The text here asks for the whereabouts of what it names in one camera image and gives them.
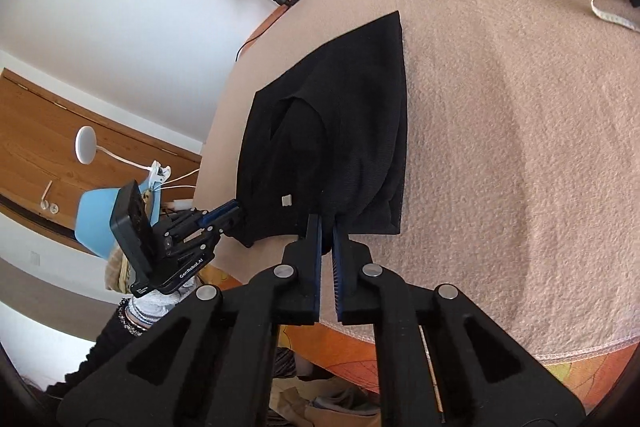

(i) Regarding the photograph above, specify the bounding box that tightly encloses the beaded bracelet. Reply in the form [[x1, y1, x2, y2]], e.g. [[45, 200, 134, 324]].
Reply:
[[117, 298, 149, 339]]

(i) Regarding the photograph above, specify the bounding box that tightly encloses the wooden door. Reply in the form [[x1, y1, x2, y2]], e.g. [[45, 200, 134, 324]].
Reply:
[[0, 67, 203, 254]]

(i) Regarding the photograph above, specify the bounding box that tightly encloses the person's left forearm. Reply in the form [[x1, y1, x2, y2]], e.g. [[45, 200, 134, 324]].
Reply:
[[44, 302, 151, 405]]

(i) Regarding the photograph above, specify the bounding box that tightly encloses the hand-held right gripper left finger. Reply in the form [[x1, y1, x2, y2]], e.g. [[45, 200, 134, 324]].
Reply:
[[56, 213, 323, 427]]

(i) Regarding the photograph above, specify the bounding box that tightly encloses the person's left hand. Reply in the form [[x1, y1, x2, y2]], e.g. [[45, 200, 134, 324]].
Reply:
[[131, 282, 201, 324]]

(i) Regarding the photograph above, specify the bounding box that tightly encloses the brown garment under bed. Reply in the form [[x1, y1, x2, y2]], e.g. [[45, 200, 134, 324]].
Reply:
[[276, 384, 382, 427]]

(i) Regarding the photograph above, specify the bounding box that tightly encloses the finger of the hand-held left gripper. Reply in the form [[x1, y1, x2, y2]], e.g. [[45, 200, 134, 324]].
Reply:
[[166, 207, 247, 258], [159, 200, 242, 236]]

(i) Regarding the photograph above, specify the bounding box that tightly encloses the beige woven item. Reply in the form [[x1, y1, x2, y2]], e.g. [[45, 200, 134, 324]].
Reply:
[[106, 246, 137, 294]]

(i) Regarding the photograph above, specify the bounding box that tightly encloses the black t-shirt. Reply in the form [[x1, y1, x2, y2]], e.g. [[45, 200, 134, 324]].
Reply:
[[235, 10, 408, 253]]

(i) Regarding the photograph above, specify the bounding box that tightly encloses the light blue chair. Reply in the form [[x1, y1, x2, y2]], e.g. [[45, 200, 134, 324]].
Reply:
[[75, 186, 163, 259]]

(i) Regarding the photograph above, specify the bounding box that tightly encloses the white clip lamp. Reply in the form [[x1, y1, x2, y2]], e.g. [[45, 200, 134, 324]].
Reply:
[[75, 126, 173, 184]]

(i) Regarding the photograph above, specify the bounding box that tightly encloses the white cable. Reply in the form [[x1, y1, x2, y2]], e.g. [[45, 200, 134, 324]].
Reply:
[[150, 169, 202, 210]]

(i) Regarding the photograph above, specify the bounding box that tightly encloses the beige blanket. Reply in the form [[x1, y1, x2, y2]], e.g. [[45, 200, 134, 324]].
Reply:
[[192, 0, 640, 358]]

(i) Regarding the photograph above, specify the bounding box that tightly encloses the white door handle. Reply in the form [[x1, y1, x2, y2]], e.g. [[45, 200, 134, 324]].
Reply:
[[39, 180, 59, 214]]

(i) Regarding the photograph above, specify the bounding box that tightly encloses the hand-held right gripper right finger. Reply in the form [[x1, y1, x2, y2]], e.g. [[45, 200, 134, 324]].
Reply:
[[331, 224, 586, 427]]

